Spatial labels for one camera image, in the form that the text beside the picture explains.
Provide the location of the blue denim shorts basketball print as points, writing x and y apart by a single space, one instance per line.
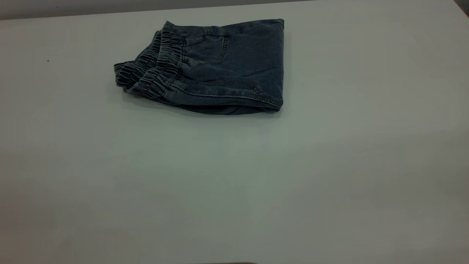
227 69

